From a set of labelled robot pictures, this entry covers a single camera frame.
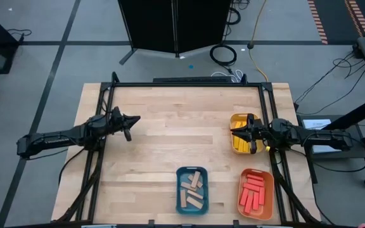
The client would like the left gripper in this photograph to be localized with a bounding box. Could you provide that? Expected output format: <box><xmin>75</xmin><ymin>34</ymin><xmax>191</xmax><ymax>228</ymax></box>
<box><xmin>110</xmin><ymin>106</ymin><xmax>141</xmax><ymax>143</ymax></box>

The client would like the black bar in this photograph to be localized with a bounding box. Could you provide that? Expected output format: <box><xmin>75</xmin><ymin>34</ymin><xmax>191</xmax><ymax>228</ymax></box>
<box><xmin>153</xmin><ymin>76</ymin><xmax>234</xmax><ymax>84</ymax></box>

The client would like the white cable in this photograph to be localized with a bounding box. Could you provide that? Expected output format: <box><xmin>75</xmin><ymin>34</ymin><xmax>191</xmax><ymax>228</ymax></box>
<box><xmin>210</xmin><ymin>68</ymin><xmax>244</xmax><ymax>83</ymax></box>

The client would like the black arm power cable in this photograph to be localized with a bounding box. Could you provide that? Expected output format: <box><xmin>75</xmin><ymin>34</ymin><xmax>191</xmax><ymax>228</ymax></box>
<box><xmin>58</xmin><ymin>147</ymin><xmax>87</xmax><ymax>187</ymax></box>

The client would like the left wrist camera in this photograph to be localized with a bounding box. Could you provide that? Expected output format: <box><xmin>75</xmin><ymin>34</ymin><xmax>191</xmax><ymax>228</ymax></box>
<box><xmin>86</xmin><ymin>115</ymin><xmax>108</xmax><ymax>136</ymax></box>

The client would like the low black desk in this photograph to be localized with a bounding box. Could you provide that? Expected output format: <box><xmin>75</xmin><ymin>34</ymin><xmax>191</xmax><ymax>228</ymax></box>
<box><xmin>296</xmin><ymin>94</ymin><xmax>365</xmax><ymax>188</ymax></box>

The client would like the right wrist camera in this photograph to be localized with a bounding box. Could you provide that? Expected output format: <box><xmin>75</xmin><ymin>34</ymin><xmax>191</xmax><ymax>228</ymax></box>
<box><xmin>270</xmin><ymin>118</ymin><xmax>293</xmax><ymax>142</ymax></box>

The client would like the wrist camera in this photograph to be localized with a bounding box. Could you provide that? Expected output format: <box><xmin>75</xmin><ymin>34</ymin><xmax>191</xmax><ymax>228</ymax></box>
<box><xmin>270</xmin><ymin>118</ymin><xmax>293</xmax><ymax>142</ymax></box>
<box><xmin>86</xmin><ymin>115</ymin><xmax>108</xmax><ymax>136</ymax></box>

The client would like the black looped floor cable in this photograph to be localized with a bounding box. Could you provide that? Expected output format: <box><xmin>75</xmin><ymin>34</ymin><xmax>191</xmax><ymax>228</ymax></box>
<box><xmin>226</xmin><ymin>0</ymin><xmax>242</xmax><ymax>26</ymax></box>

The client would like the teal plastic bin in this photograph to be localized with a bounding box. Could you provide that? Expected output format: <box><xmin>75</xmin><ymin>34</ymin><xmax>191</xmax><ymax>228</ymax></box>
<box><xmin>175</xmin><ymin>166</ymin><xmax>210</xmax><ymax>216</ymax></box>

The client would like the laptop computer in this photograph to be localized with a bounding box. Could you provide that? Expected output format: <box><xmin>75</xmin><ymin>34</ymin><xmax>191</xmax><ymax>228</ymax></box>
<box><xmin>302</xmin><ymin>118</ymin><xmax>343</xmax><ymax>155</ymax></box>

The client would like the yellow plastic bin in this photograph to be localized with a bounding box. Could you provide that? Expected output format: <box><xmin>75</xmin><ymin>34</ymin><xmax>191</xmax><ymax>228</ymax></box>
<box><xmin>229</xmin><ymin>113</ymin><xmax>265</xmax><ymax>156</ymax></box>

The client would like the black and red device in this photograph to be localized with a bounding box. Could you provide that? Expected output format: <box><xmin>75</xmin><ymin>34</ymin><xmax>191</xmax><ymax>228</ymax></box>
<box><xmin>352</xmin><ymin>42</ymin><xmax>363</xmax><ymax>60</ymax></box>

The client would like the black aluminium table frame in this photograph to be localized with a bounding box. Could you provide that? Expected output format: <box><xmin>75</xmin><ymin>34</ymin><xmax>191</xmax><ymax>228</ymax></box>
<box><xmin>52</xmin><ymin>72</ymin><xmax>323</xmax><ymax>226</ymax></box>

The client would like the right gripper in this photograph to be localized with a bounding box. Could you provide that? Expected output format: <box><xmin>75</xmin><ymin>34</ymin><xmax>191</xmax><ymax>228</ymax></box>
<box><xmin>230</xmin><ymin>113</ymin><xmax>267</xmax><ymax>155</ymax></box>

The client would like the orange plastic bin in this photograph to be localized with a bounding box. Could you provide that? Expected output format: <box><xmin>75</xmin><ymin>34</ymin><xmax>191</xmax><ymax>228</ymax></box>
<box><xmin>236</xmin><ymin>168</ymin><xmax>276</xmax><ymax>222</ymax></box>

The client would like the black coiled cable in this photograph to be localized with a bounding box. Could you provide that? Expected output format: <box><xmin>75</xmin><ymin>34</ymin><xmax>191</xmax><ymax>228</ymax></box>
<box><xmin>209</xmin><ymin>44</ymin><xmax>238</xmax><ymax>67</ymax></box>

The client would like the black partition panel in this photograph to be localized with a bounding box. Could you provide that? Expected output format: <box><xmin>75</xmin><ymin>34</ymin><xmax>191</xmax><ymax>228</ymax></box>
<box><xmin>117</xmin><ymin>0</ymin><xmax>233</xmax><ymax>66</ymax></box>

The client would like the yellow extension cable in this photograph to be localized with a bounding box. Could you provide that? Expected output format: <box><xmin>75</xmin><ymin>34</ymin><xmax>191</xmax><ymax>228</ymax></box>
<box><xmin>248</xmin><ymin>0</ymin><xmax>269</xmax><ymax>82</ymax></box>

